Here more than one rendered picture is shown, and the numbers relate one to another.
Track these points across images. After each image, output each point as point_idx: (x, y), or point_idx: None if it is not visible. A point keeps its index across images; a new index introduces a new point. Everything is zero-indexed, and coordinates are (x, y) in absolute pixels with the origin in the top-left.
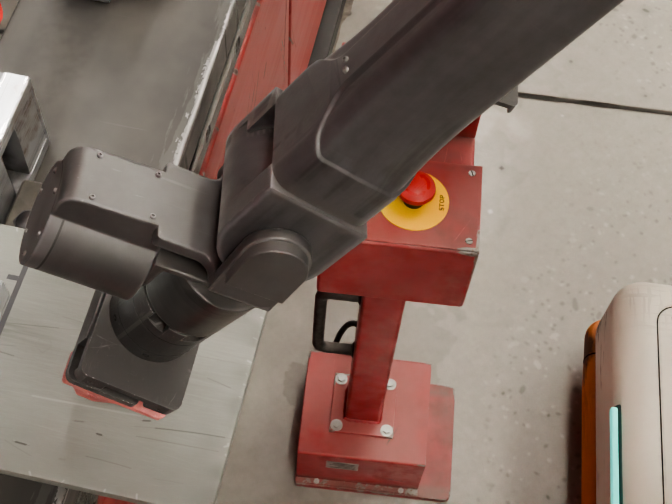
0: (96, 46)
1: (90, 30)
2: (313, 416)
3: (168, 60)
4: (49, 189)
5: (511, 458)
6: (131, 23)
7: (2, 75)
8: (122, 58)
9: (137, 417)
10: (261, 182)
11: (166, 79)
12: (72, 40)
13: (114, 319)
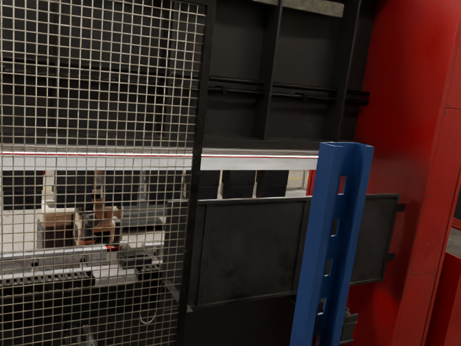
0: (115, 261)
1: (112, 262)
2: None
3: (112, 255)
4: (184, 179)
5: None
6: (106, 259)
7: (143, 243)
8: (115, 258)
9: None
10: None
11: (116, 254)
12: (116, 263)
13: (184, 197)
